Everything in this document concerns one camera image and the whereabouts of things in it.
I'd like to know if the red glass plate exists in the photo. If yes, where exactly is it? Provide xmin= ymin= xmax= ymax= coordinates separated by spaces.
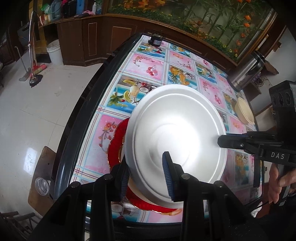
xmin=107 ymin=118 xmax=182 ymax=216

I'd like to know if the beige bowl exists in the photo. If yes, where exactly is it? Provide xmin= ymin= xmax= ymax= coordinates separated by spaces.
xmin=234 ymin=97 xmax=255 ymax=125

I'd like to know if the large white foam plate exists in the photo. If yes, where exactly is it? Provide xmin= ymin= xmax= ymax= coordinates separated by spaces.
xmin=123 ymin=84 xmax=227 ymax=208

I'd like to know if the person's right hand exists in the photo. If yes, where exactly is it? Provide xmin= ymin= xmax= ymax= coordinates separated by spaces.
xmin=267 ymin=163 xmax=296 ymax=203

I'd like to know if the stainless steel thermos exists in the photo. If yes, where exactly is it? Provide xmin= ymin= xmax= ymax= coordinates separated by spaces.
xmin=227 ymin=50 xmax=265 ymax=92

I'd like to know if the clear glass cup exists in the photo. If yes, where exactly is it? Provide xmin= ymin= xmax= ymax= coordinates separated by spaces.
xmin=35 ymin=177 xmax=51 ymax=196

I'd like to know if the brown wooden stool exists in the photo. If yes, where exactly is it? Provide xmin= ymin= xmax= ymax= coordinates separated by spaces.
xmin=28 ymin=146 xmax=56 ymax=216

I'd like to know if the colourful fruit tablecloth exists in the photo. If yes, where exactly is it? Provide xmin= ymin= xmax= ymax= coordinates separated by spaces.
xmin=69 ymin=34 xmax=265 ymax=224

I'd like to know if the flower aquarium display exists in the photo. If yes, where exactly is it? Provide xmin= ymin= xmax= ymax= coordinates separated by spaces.
xmin=108 ymin=0 xmax=276 ymax=62

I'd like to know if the small black device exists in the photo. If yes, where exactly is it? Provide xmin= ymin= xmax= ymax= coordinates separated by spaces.
xmin=148 ymin=33 xmax=163 ymax=47

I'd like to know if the wooden cabinet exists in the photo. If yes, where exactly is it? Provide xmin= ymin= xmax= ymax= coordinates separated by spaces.
xmin=39 ymin=12 xmax=232 ymax=70

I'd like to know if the white plastic bucket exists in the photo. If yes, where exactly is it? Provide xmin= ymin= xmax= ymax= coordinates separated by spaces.
xmin=46 ymin=40 xmax=63 ymax=66

